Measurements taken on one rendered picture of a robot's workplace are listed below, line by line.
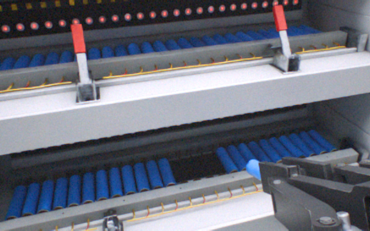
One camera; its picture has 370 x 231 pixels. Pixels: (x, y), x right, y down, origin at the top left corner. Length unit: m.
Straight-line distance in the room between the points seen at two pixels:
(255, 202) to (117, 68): 0.28
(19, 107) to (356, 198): 0.35
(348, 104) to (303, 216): 0.45
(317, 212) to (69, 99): 0.31
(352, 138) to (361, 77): 0.15
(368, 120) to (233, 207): 0.27
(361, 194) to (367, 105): 0.40
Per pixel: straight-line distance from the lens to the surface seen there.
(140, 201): 0.46
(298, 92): 0.46
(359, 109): 0.61
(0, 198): 0.59
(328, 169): 0.28
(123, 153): 0.56
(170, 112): 0.39
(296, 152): 0.57
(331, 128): 0.67
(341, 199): 0.21
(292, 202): 0.20
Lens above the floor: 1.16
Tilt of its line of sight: 11 degrees down
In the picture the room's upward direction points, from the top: 7 degrees counter-clockwise
